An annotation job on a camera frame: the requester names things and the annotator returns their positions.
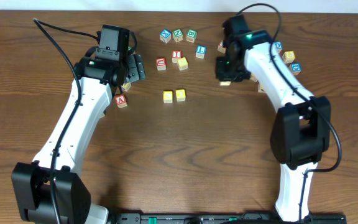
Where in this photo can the yellow C block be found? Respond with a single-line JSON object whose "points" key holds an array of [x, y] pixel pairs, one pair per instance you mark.
{"points": [[168, 97]]}

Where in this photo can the blue d block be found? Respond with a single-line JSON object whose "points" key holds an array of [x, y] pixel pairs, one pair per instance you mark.
{"points": [[278, 45], [295, 68]]}

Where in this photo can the green N block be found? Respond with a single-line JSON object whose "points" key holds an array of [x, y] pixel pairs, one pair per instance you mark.
{"points": [[177, 35]]}

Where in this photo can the red A block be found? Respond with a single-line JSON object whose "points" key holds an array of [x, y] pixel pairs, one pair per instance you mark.
{"points": [[121, 101]]}

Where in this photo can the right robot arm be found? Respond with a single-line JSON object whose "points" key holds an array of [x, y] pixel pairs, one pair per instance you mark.
{"points": [[300, 132]]}

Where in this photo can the yellow o block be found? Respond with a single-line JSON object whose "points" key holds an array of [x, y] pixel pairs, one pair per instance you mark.
{"points": [[253, 78], [180, 95]]}

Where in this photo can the blue X block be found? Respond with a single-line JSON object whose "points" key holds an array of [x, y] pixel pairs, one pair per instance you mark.
{"points": [[165, 36]]}

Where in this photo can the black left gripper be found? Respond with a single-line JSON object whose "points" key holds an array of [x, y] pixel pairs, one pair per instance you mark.
{"points": [[137, 67]]}

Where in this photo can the red U block middle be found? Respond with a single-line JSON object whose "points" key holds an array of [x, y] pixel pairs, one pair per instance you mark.
{"points": [[161, 64]]}

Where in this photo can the yellow G block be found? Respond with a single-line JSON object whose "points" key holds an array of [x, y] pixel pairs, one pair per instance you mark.
{"points": [[126, 86]]}

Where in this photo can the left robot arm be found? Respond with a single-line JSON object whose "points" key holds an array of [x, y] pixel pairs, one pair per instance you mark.
{"points": [[50, 186]]}

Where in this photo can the yellow 8 block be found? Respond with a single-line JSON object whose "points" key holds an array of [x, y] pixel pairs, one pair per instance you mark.
{"points": [[288, 57]]}

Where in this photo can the green B block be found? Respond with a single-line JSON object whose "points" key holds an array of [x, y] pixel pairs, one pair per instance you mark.
{"points": [[191, 35]]}

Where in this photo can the blue D block lower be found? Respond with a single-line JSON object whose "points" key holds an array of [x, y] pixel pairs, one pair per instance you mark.
{"points": [[295, 68]]}

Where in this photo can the green R block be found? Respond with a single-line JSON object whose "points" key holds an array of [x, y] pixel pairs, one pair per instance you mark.
{"points": [[224, 83]]}

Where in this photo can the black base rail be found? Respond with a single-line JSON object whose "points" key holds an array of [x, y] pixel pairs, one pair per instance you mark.
{"points": [[252, 217]]}

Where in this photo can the blue L block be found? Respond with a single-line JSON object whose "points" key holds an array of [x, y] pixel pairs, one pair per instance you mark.
{"points": [[200, 51]]}

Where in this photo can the red i block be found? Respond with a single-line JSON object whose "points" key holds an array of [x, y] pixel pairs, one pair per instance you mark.
{"points": [[221, 47], [176, 55]]}

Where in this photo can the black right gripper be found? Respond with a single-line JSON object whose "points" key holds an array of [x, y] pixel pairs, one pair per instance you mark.
{"points": [[226, 72]]}

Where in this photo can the yellow K block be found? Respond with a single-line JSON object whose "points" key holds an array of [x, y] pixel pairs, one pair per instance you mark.
{"points": [[260, 88]]}

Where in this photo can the yellow S block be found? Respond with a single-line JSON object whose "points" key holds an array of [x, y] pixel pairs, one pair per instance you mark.
{"points": [[182, 63]]}

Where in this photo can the blue D block upper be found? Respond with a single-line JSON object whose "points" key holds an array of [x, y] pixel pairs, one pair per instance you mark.
{"points": [[278, 45]]}

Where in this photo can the red I block right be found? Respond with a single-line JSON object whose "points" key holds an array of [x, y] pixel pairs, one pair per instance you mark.
{"points": [[221, 47]]}

